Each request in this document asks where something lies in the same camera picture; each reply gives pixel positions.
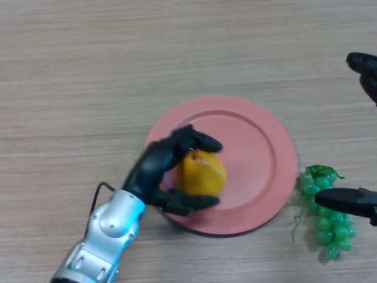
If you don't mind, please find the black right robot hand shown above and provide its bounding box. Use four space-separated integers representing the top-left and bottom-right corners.
314 52 377 227

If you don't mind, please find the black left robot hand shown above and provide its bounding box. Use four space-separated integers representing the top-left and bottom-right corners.
121 124 223 218

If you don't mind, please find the yellow pear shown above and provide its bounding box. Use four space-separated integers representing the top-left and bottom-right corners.
176 149 227 198

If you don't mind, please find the pink round plate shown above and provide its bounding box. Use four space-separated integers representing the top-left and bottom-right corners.
143 94 298 236

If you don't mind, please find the green grape bunch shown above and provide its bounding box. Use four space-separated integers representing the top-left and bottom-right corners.
291 164 358 261

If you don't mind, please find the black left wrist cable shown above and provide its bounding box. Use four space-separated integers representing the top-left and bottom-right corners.
84 182 118 239

